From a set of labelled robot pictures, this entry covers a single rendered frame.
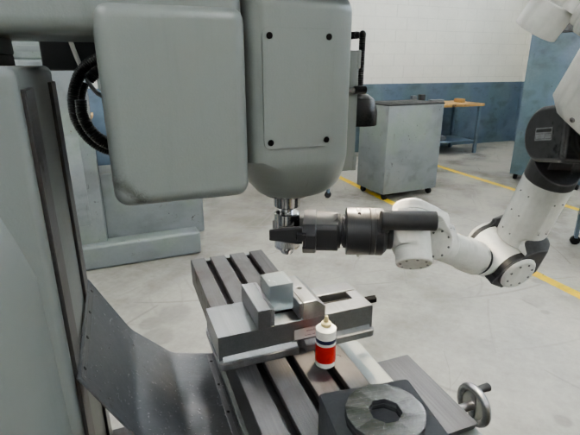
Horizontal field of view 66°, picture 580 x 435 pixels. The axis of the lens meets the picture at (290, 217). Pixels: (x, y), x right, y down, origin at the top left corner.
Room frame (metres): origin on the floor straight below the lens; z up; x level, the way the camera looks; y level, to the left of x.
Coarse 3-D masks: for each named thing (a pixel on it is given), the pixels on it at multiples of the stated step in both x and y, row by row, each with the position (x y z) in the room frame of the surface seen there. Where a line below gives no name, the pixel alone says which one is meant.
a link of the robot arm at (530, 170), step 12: (528, 168) 0.82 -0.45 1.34; (540, 168) 0.80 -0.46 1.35; (552, 168) 0.80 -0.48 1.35; (564, 168) 0.80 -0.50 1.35; (576, 168) 0.80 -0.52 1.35; (540, 180) 0.79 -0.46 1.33; (552, 180) 0.78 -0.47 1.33; (564, 180) 0.78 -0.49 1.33; (576, 180) 0.79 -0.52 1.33; (564, 192) 0.78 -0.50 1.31
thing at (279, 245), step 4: (276, 220) 0.77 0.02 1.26; (280, 220) 0.77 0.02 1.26; (296, 220) 0.77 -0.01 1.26; (276, 224) 0.77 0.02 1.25; (280, 224) 0.77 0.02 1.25; (284, 224) 0.77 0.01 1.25; (288, 224) 0.77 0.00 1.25; (292, 224) 0.77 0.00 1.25; (296, 224) 0.77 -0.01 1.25; (276, 244) 0.78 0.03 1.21; (280, 244) 0.77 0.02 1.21; (284, 244) 0.77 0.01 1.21; (288, 244) 0.77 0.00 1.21; (292, 244) 0.77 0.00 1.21; (296, 244) 0.77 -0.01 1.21; (276, 248) 0.78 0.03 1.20; (280, 248) 0.77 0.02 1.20; (284, 248) 0.77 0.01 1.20; (288, 248) 0.77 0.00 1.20; (292, 248) 0.77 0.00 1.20; (296, 248) 0.77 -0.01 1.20
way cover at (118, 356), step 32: (96, 288) 0.81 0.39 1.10; (96, 320) 0.70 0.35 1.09; (96, 352) 0.61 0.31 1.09; (128, 352) 0.73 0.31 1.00; (160, 352) 0.83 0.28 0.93; (96, 384) 0.54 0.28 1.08; (128, 384) 0.64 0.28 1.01; (160, 384) 0.71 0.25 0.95; (192, 384) 0.76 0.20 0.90; (128, 416) 0.56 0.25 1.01; (160, 416) 0.62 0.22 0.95; (192, 416) 0.67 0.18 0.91; (224, 416) 0.69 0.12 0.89
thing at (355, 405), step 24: (384, 384) 0.45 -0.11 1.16; (408, 384) 0.46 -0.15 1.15; (336, 408) 0.42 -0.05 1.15; (360, 408) 0.41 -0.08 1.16; (384, 408) 0.42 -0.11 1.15; (408, 408) 0.41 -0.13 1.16; (336, 432) 0.39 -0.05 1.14; (360, 432) 0.37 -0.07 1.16; (384, 432) 0.37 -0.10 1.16; (408, 432) 0.37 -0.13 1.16; (432, 432) 0.39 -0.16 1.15
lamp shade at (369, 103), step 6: (360, 96) 0.90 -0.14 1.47; (366, 96) 0.90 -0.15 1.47; (360, 102) 0.89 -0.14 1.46; (366, 102) 0.89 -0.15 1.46; (372, 102) 0.89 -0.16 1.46; (360, 108) 0.88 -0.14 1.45; (366, 108) 0.88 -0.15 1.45; (372, 108) 0.89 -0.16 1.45; (360, 114) 0.88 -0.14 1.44; (366, 114) 0.88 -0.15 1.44; (372, 114) 0.89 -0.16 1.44; (360, 120) 0.88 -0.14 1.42; (366, 120) 0.88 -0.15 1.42; (372, 120) 0.89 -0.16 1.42; (360, 126) 0.88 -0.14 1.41; (366, 126) 0.88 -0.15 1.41
